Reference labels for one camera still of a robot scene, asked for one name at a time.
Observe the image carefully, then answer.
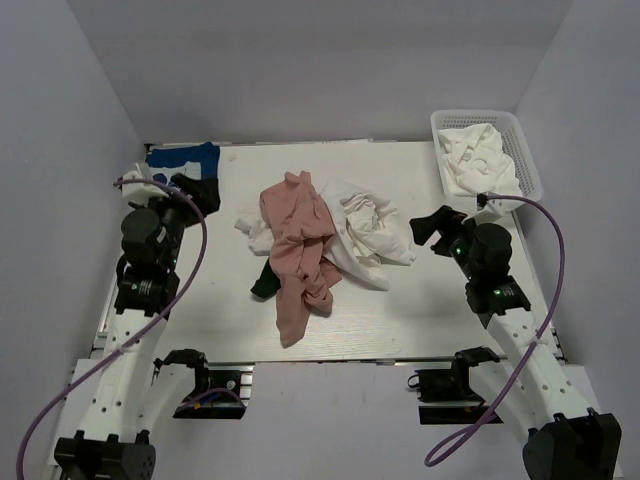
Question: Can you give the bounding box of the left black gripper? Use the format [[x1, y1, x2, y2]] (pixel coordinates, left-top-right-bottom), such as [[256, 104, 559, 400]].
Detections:
[[131, 173, 220, 268]]

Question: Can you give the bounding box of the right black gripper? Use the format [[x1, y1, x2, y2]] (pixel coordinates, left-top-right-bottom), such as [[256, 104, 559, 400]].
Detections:
[[409, 205, 485, 281]]

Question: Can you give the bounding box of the white and green t shirt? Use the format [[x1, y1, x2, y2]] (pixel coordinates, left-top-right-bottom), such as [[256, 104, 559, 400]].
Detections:
[[235, 172, 416, 291]]

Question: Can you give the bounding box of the pink t shirt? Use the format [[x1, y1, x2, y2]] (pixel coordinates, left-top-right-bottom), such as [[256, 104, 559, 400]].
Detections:
[[260, 171, 342, 348]]

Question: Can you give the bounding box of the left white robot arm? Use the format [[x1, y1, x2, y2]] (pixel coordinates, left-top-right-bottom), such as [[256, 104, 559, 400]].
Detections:
[[54, 174, 220, 479]]

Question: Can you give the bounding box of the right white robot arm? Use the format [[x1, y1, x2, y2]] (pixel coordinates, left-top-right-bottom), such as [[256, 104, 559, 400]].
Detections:
[[410, 206, 622, 479]]

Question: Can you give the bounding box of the folded blue white t shirt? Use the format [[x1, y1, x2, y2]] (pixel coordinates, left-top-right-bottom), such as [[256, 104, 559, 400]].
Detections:
[[145, 142, 221, 185]]

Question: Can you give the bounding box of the white t shirt in basket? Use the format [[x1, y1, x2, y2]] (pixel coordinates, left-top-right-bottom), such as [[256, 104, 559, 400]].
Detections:
[[436, 123, 523, 215]]

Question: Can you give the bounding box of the white plastic basket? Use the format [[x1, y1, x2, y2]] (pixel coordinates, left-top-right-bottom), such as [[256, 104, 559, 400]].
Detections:
[[431, 109, 543, 201]]

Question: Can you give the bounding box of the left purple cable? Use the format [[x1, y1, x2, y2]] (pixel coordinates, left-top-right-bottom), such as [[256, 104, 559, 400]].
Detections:
[[17, 177, 209, 480]]

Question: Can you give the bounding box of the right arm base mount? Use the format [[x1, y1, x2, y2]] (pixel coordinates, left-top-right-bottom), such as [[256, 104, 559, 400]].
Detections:
[[407, 347, 500, 426]]

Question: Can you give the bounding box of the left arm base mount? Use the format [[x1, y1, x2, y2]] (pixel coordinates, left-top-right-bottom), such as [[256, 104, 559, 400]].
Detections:
[[154, 349, 247, 420]]

